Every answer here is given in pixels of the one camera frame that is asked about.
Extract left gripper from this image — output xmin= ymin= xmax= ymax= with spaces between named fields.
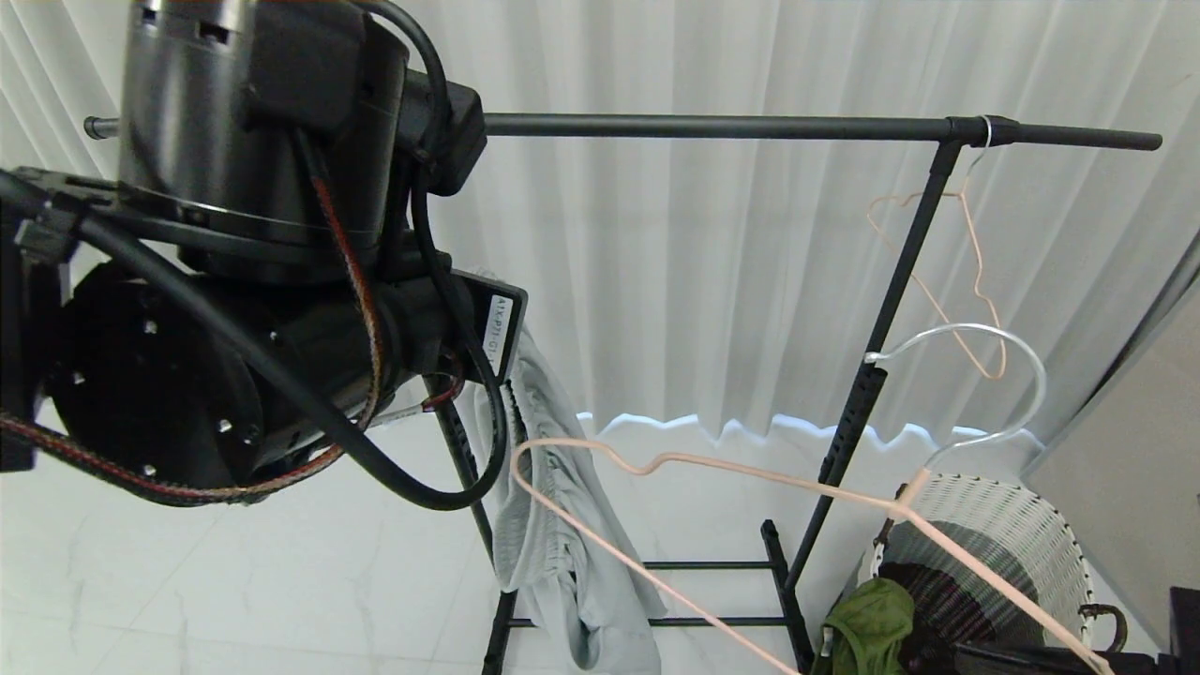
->
xmin=375 ymin=272 xmax=528 ymax=423

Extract white laundry basket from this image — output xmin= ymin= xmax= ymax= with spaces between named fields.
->
xmin=848 ymin=473 xmax=1131 ymax=675

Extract black clothes rack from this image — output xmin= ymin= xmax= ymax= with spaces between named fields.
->
xmin=82 ymin=112 xmax=1163 ymax=675

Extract pale grey shorts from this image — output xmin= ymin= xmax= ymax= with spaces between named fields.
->
xmin=473 ymin=323 xmax=668 ymax=671

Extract pink clothes hanger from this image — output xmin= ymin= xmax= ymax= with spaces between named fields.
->
xmin=867 ymin=122 xmax=1009 ymax=381
xmin=511 ymin=323 xmax=1117 ymax=675

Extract green garment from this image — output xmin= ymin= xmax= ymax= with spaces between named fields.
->
xmin=811 ymin=577 xmax=915 ymax=675

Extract white curtain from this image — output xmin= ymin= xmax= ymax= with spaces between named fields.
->
xmin=0 ymin=0 xmax=1200 ymax=446

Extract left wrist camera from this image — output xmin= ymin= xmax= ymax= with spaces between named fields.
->
xmin=398 ymin=75 xmax=488 ymax=198

